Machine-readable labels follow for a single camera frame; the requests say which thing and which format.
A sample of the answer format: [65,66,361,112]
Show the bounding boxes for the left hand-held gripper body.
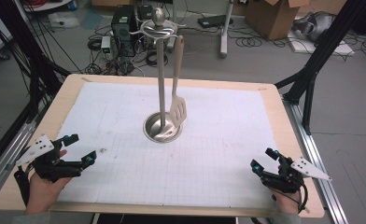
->
[15,133,82,183]

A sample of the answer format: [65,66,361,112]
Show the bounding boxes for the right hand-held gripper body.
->
[260,156,332,194]

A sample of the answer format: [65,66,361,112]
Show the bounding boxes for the beige slotted spatula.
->
[169,35,188,129]

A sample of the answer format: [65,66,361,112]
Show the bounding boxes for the steel utensil stand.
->
[129,7,187,144]

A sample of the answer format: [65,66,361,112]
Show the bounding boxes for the person's right hand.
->
[273,190,302,216]

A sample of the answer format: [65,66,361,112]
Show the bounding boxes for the person's left hand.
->
[25,149,73,216]

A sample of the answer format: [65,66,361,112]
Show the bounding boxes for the white grid mat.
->
[57,81,278,209]

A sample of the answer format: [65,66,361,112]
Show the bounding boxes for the small white power box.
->
[100,35,112,54]

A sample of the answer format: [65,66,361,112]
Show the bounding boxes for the white flat board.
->
[287,29,356,57]

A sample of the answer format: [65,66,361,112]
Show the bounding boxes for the clear plastic bag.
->
[49,11,79,29]

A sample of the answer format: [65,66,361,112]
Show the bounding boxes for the large black computer tower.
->
[110,4,138,59]

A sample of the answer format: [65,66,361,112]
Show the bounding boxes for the white floor stand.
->
[219,0,235,60]

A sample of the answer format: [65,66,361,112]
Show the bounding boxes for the grey bag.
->
[292,11,336,43]

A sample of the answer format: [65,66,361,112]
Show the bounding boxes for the cardboard box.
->
[245,0,311,41]

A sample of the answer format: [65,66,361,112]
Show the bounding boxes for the white round table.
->
[21,0,73,13]

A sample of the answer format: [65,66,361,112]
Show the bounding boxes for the flat black device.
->
[197,14,234,29]

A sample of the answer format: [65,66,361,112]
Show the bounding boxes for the small black computer tower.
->
[136,4,154,24]

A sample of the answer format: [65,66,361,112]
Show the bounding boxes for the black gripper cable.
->
[297,182,310,213]

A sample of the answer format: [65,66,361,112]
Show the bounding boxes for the aluminium rail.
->
[0,102,47,204]
[282,99,348,224]

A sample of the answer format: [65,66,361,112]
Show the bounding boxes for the black wrist strap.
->
[13,169,32,207]

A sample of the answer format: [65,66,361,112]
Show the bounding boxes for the black metal frame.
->
[274,0,366,136]
[0,0,72,125]

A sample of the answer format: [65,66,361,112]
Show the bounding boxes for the coiled black cable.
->
[145,50,170,68]
[235,36,263,49]

